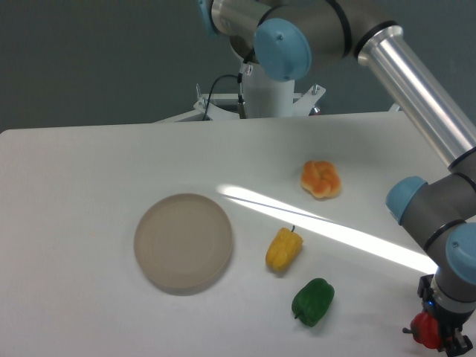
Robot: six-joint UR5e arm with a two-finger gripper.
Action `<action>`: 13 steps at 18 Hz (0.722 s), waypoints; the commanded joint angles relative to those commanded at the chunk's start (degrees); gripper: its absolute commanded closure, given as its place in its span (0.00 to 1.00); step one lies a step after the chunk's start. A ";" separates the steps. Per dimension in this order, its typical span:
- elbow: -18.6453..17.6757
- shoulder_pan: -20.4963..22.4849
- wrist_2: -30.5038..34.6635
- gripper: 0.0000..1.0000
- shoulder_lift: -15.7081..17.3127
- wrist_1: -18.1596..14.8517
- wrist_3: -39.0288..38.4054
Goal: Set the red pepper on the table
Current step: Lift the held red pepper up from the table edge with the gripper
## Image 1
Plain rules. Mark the red toy pepper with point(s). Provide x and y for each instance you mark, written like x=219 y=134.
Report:
x=425 y=330

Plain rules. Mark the yellow toy pepper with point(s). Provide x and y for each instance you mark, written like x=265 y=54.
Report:
x=283 y=249

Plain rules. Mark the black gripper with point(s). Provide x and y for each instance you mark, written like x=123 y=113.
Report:
x=451 y=313

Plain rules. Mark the beige round plate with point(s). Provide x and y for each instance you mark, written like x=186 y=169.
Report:
x=183 y=243

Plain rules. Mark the orange knotted bread roll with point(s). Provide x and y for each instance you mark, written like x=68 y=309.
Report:
x=321 y=179

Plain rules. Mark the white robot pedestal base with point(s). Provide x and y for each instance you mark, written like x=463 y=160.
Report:
x=251 y=94

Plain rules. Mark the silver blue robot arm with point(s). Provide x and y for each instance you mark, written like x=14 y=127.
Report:
x=289 y=41

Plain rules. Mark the green toy pepper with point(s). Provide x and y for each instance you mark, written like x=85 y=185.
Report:
x=312 y=302

